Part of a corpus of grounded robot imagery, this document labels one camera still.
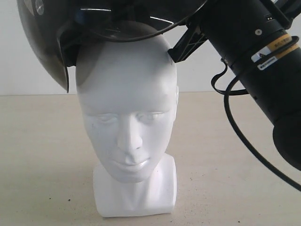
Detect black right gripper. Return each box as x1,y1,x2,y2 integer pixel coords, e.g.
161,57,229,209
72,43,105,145
168,22,207,63

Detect black helmet with tinted visor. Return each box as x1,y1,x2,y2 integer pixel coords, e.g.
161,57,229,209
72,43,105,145
16,0,206,91

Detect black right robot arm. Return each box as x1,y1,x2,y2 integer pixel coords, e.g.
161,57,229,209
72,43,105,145
169,0,301,169

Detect white mannequin head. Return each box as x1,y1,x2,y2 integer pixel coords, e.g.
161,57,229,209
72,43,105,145
76,34,179,218

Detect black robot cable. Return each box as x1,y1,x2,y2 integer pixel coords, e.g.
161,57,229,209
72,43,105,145
211,35,301,191

